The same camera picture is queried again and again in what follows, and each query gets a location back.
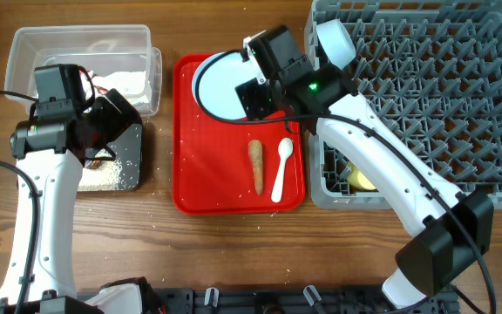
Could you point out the white paper napkin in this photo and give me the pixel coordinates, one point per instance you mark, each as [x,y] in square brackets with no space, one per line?
[133,86]

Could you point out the brown carrot piece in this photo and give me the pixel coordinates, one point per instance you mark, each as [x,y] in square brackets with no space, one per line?
[256,159]

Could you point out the grey dishwasher rack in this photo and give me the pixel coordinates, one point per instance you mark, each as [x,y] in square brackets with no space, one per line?
[432,72]

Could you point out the clear plastic bin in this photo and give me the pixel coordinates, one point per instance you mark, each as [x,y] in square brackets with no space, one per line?
[104,49]

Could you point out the black waste bin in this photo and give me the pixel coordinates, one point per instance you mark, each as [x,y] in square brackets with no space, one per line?
[127,148]

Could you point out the yellow plastic cup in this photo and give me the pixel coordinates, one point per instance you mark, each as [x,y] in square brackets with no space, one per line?
[357,179]

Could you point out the red snack wrapper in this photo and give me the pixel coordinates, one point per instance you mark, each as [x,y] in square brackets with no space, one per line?
[99,83]

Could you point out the white plastic spoon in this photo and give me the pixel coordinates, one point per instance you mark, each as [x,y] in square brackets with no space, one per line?
[285,149]

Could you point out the brown food scrap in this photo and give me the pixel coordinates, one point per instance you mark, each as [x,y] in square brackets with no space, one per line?
[93,164]

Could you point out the light blue bowl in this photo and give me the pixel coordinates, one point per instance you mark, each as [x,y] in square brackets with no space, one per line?
[336,43]

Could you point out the red plastic tray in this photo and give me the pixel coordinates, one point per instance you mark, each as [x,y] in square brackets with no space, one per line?
[212,173]

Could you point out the black mounting rail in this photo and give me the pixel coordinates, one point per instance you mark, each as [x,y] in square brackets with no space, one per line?
[347,300]

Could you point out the pile of rice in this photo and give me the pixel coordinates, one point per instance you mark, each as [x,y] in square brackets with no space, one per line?
[106,177]

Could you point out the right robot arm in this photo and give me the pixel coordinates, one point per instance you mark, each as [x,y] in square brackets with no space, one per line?
[449,229]

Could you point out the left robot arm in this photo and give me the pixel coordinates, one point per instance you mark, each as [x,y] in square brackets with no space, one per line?
[65,129]

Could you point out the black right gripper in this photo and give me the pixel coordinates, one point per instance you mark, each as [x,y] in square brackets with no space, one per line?
[250,96]

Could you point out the light blue plate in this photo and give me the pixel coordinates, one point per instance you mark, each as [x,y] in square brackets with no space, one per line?
[217,87]

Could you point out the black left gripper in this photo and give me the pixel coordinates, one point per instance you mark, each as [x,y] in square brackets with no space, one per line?
[118,122]

